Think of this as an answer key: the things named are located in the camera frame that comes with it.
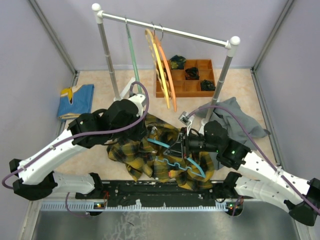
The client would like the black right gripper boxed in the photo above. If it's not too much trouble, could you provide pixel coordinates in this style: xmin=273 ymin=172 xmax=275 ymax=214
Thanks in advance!
xmin=163 ymin=126 xmax=220 ymax=159

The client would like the blue hanger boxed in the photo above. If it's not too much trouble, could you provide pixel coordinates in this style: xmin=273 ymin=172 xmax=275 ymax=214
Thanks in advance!
xmin=147 ymin=126 xmax=206 ymax=178

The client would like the yellow plaid shirt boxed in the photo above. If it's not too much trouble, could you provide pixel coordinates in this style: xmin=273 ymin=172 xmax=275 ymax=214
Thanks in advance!
xmin=106 ymin=114 xmax=215 ymax=191

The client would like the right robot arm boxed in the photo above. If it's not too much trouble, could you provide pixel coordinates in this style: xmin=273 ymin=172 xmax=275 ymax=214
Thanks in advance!
xmin=164 ymin=120 xmax=320 ymax=227

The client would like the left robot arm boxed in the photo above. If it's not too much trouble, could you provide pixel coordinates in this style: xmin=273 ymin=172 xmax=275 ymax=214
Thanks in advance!
xmin=9 ymin=94 xmax=148 ymax=201

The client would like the grey shirt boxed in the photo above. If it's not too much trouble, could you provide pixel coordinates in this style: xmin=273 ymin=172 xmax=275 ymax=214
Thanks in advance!
xmin=210 ymin=97 xmax=270 ymax=160

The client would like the green hanger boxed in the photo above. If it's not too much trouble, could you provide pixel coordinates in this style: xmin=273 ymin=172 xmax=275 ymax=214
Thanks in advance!
xmin=125 ymin=18 xmax=140 ymax=82

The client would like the orange hanger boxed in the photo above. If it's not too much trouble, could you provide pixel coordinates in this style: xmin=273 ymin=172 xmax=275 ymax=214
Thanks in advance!
xmin=153 ymin=33 xmax=177 ymax=112

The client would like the yellow hanger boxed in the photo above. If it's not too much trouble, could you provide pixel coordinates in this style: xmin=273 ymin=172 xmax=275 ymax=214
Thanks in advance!
xmin=144 ymin=28 xmax=170 ymax=109

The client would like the wooden compartment tray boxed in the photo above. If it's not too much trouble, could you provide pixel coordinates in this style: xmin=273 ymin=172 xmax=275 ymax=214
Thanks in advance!
xmin=170 ymin=59 xmax=216 ymax=98

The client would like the blue folded cloth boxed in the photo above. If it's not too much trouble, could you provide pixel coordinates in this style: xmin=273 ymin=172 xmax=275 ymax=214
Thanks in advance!
xmin=57 ymin=84 xmax=95 ymax=120

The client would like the dark rolled sock right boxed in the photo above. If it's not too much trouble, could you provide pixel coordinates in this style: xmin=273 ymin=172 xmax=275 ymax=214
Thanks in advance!
xmin=200 ymin=79 xmax=216 ymax=92

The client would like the dark rolled sock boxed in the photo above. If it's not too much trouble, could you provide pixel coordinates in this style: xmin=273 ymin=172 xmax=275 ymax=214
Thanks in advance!
xmin=185 ymin=67 xmax=200 ymax=80
xmin=200 ymin=79 xmax=216 ymax=92

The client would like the dark rolled sock middle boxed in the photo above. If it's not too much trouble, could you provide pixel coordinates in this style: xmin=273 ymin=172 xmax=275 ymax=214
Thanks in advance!
xmin=185 ymin=67 xmax=200 ymax=80

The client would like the camouflage rolled sock top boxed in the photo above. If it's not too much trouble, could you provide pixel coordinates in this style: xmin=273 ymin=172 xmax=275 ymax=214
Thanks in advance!
xmin=169 ymin=55 xmax=187 ymax=70

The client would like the white metal clothes rack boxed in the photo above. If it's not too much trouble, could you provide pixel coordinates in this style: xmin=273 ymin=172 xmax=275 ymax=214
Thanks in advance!
xmin=91 ymin=2 xmax=242 ymax=136

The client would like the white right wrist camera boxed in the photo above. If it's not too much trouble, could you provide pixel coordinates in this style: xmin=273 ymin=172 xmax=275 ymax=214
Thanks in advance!
xmin=178 ymin=111 xmax=194 ymax=127

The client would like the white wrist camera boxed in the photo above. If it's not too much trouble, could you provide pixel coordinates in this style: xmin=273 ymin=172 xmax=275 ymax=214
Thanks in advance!
xmin=128 ymin=93 xmax=147 ymax=117
xmin=178 ymin=111 xmax=194 ymax=127

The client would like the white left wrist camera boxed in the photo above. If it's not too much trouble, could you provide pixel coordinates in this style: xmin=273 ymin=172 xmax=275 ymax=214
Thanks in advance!
xmin=128 ymin=93 xmax=147 ymax=117

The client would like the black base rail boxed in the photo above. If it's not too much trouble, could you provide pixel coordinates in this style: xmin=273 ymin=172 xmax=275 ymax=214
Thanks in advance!
xmin=75 ymin=180 xmax=239 ymax=208

